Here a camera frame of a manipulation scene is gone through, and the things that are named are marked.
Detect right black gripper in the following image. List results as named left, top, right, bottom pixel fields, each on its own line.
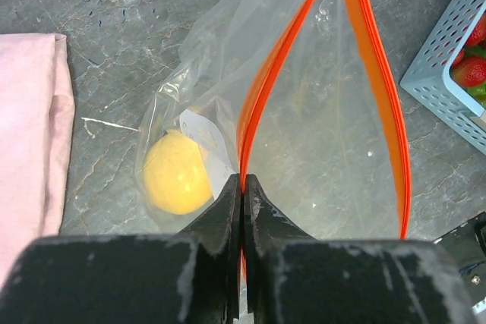
left=434, top=212, right=485, bottom=323

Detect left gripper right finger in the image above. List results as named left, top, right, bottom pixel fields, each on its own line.
left=242, top=175, right=477, bottom=323

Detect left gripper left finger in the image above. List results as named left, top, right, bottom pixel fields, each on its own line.
left=1, top=175, right=241, bottom=323

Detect yellow pear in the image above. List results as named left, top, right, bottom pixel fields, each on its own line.
left=143, top=130, right=213, bottom=215

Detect red strawberries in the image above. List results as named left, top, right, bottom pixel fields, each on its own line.
left=450, top=14, right=485, bottom=89

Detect clear orange zip top bag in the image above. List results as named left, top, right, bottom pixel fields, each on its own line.
left=135, top=0, right=412, bottom=241

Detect light blue plastic basket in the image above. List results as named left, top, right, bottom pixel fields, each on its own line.
left=399, top=0, right=485, bottom=153

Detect pink folded cloth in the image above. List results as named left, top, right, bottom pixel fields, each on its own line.
left=1, top=33, right=75, bottom=281

